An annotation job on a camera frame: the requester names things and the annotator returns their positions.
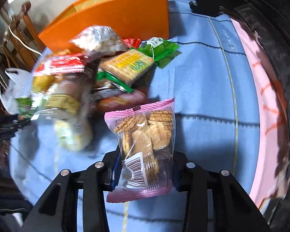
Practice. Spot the orange cardboard box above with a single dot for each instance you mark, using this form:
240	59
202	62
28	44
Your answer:
140	19

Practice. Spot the blue checked tablecloth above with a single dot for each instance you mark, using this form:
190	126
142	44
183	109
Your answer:
216	109

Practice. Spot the dark carved wooden furniture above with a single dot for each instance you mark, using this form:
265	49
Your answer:
264	30

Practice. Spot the green plum candy packet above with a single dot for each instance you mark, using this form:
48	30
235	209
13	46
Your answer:
158	49

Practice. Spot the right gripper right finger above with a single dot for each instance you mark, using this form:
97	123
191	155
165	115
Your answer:
233	209

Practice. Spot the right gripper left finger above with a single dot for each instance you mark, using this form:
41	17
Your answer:
56	209

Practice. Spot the pale round bun packet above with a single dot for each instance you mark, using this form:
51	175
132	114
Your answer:
73	135

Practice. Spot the red black snack packet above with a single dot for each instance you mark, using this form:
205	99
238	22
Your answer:
132	42

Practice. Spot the white balls candy bag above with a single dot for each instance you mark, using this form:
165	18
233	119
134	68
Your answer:
99	38

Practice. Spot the Weidan soda cracker packet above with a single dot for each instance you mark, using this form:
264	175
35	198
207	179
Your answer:
128	66

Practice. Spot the red striped snack packet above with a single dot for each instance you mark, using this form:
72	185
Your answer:
61	64

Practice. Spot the pink cracker bag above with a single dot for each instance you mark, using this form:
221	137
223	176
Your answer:
146	138

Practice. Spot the white plastic bag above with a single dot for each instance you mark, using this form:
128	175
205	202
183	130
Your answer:
19	86

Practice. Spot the carved wooden chair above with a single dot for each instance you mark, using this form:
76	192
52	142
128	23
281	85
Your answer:
14	45

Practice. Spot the green white juice snack packet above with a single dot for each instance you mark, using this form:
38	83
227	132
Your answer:
27	106

